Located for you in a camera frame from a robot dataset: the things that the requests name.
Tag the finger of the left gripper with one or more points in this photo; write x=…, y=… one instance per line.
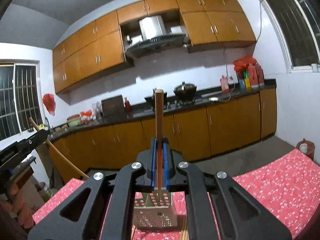
x=32, y=142

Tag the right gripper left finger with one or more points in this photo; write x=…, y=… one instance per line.
x=102, y=207

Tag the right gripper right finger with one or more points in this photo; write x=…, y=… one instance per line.
x=217, y=206

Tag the chopstick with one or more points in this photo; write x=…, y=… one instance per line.
x=159, y=100
x=61, y=156

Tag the lower wooden kitchen cabinets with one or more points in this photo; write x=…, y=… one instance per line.
x=198, y=133

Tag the beige perforated utensil holder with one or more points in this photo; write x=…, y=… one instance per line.
x=153, y=212

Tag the left barred window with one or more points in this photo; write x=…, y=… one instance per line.
x=19, y=99

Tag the barred window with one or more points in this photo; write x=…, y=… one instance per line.
x=19, y=99
x=297, y=25

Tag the green bowl on counter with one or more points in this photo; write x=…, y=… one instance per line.
x=74, y=120

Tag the orange bag on counter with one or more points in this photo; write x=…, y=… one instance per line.
x=86, y=116

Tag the black wok with lid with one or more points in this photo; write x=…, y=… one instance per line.
x=185, y=91

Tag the red sauce bottle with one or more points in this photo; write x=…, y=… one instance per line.
x=127, y=105

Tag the dark wooden cutting board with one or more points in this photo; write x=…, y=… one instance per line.
x=113, y=106

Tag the pink bottle on counter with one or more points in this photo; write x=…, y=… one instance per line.
x=224, y=84

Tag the red floral tablecloth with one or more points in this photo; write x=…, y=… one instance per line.
x=288, y=187

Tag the red bag and bottles group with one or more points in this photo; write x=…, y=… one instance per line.
x=249, y=73

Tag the steel range hood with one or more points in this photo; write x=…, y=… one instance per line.
x=152, y=34

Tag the right barred window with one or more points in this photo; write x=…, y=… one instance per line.
x=297, y=25

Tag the red plastic bag on wall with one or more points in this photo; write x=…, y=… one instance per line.
x=49, y=103

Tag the upper wooden wall cabinets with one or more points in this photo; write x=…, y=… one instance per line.
x=110, y=43

